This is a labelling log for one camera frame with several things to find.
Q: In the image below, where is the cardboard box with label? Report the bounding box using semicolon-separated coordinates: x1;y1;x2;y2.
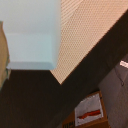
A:
62;91;109;128

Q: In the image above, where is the light blue milk carton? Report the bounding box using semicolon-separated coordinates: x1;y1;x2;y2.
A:
0;0;61;70

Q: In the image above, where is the beige woven placemat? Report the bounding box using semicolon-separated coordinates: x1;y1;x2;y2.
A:
51;0;128;84

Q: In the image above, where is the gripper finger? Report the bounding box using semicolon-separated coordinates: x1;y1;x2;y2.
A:
0;21;11;89

